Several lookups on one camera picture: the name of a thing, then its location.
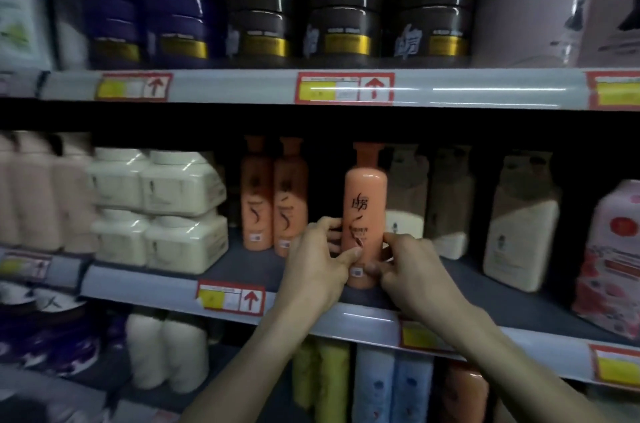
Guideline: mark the purple jar with gold label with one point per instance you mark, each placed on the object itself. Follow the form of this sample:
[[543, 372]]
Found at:
[[180, 32], [112, 32]]

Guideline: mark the purple floral jar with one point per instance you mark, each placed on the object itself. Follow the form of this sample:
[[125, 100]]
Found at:
[[47, 332]]

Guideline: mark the orange shampoo bottle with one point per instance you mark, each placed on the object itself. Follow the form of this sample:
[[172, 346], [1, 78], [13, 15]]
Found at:
[[365, 197], [257, 197], [290, 197]]

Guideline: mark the white refill pouch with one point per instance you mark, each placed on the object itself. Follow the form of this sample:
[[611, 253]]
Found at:
[[22, 7]]

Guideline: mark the red yellow price tag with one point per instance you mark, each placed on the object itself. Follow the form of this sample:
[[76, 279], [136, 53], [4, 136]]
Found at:
[[24, 266], [345, 88], [231, 298], [615, 91], [616, 367], [134, 87], [422, 336]]

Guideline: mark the orange brown bottle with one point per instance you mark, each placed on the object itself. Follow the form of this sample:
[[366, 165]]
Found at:
[[465, 395]]

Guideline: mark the pale pink bottle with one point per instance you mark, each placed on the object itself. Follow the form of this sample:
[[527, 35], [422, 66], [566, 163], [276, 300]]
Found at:
[[75, 197], [35, 192]]

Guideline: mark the person's left middle finger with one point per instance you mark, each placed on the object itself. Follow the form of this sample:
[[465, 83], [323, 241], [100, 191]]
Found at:
[[334, 237]]

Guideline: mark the grey upper shelf board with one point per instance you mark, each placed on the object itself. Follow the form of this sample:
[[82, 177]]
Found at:
[[475, 90]]

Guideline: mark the beige and white bottle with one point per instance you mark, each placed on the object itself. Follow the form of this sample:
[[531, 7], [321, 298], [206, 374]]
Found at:
[[406, 197], [522, 232], [450, 207]]

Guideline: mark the white floral pink bottle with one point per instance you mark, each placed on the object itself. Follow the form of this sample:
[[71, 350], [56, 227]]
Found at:
[[610, 262]]

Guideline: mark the light blue bottle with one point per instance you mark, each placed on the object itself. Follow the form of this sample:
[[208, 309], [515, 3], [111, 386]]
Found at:
[[374, 387], [412, 392]]

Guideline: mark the dark jar with gold label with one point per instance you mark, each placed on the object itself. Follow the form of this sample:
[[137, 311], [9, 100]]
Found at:
[[260, 27], [435, 22], [345, 27]]

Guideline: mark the person's right thumb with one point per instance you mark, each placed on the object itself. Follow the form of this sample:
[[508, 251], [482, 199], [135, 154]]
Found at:
[[380, 268]]

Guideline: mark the person's right forearm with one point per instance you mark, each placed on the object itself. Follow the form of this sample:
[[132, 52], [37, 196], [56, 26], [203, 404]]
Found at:
[[505, 367]]

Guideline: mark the grey lower shelf board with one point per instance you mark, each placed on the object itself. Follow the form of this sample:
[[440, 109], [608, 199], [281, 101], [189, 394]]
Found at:
[[75, 397]]

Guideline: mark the cream square jar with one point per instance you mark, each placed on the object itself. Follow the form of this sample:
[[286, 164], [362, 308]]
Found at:
[[117, 180], [182, 185], [187, 245], [120, 237]]

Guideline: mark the grey middle shelf board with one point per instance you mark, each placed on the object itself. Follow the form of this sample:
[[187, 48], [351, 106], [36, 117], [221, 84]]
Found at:
[[310, 267]]

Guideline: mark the person's right hand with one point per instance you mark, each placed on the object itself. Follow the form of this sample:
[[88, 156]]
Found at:
[[417, 277]]

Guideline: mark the yellow green bottle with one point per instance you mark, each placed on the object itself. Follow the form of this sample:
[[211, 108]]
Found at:
[[305, 372], [332, 382]]

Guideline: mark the person's left forearm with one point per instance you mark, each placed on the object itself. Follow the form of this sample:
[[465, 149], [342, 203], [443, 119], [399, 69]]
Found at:
[[260, 362]]

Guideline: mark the person's left hand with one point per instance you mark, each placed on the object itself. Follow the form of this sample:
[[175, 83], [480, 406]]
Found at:
[[312, 275]]

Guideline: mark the person's left thumb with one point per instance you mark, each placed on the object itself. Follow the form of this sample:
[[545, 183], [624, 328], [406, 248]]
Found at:
[[350, 257]]

